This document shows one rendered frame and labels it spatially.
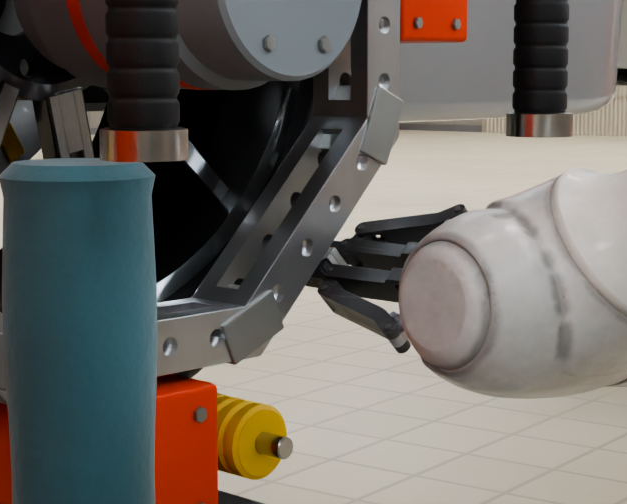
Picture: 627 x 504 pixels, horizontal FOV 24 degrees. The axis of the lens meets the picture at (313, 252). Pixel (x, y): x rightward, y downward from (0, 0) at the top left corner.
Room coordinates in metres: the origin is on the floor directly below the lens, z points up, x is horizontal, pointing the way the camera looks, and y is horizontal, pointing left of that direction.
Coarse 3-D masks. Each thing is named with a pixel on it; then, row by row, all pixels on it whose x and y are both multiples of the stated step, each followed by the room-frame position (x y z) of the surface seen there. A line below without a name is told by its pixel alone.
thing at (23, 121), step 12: (12, 0) 1.16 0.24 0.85; (12, 12) 1.16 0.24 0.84; (0, 24) 1.15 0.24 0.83; (12, 24) 1.16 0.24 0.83; (24, 60) 1.17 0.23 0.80; (24, 72) 1.22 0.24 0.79; (24, 108) 1.22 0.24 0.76; (12, 120) 1.21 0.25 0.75; (24, 120) 1.22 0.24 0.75; (24, 132) 1.22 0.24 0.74; (36, 132) 1.23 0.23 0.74; (24, 144) 1.22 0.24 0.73; (36, 144) 1.23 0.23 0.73; (0, 156) 1.20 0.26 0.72; (24, 156) 1.22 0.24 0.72; (0, 168) 1.20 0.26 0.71
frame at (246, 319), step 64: (384, 0) 1.17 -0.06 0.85; (384, 64) 1.17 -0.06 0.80; (320, 128) 1.18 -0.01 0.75; (384, 128) 1.16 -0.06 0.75; (320, 192) 1.12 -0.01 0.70; (256, 256) 1.12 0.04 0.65; (320, 256) 1.12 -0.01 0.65; (0, 320) 0.90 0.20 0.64; (192, 320) 1.02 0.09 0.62; (256, 320) 1.06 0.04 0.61; (0, 384) 0.90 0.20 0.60
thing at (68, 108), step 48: (0, 48) 1.08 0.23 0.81; (0, 96) 1.03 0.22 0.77; (48, 96) 1.06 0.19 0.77; (192, 96) 1.28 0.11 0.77; (240, 96) 1.24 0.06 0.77; (288, 96) 1.21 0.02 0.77; (0, 144) 1.03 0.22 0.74; (48, 144) 1.07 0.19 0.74; (96, 144) 1.34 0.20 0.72; (192, 144) 1.16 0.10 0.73; (240, 144) 1.22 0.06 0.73; (192, 192) 1.21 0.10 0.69; (240, 192) 1.18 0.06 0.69; (192, 240) 1.16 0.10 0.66; (0, 288) 1.17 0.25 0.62
